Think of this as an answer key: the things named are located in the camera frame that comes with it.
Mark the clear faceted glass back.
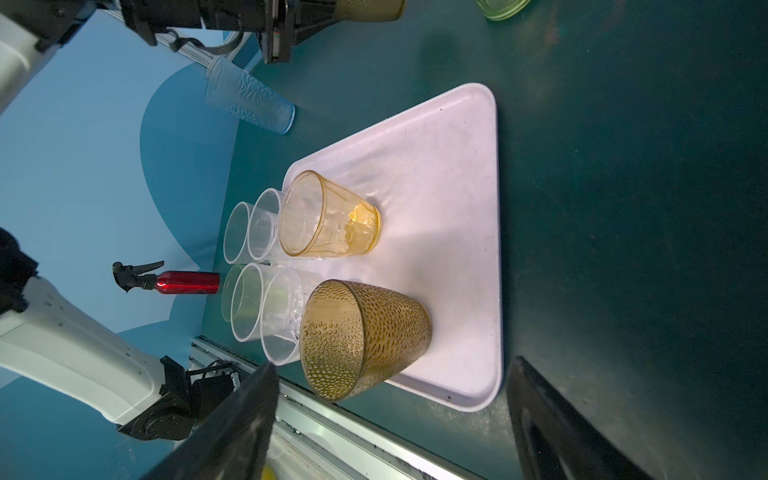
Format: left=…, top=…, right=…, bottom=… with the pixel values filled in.
left=246, top=188, right=287, bottom=265

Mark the tall blue textured cup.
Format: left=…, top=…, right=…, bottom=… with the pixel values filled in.
left=205, top=56, right=296, bottom=135

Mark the aluminium frame rear bar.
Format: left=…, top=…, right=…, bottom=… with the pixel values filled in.
left=101, top=5, right=265, bottom=70

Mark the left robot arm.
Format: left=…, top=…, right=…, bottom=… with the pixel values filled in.
left=1, top=1, right=336, bottom=441

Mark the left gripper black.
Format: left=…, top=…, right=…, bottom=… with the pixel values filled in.
left=119, top=0, right=338, bottom=63

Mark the tall green cup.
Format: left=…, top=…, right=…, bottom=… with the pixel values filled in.
left=475, top=0, right=530, bottom=21

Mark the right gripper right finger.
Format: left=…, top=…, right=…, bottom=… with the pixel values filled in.
left=506, top=356, right=650, bottom=479

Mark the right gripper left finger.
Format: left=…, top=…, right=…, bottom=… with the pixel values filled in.
left=144, top=363, right=279, bottom=480

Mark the yellow transparent cup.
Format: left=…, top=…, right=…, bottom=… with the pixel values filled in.
left=278, top=170, right=382, bottom=258

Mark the brown textured cup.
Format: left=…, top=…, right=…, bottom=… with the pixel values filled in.
left=333, top=0, right=405, bottom=22
left=299, top=279, right=432, bottom=402

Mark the pink plastic tray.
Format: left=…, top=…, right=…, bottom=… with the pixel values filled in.
left=284, top=83, right=503, bottom=412

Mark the clear faceted glass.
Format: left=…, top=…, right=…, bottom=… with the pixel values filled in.
left=260, top=268, right=324, bottom=366
left=246, top=188, right=287, bottom=265
left=230, top=263, right=272, bottom=342
left=222, top=201, right=253, bottom=265

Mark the small green cup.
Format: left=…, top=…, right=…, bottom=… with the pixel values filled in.
left=220, top=264, right=245, bottom=323

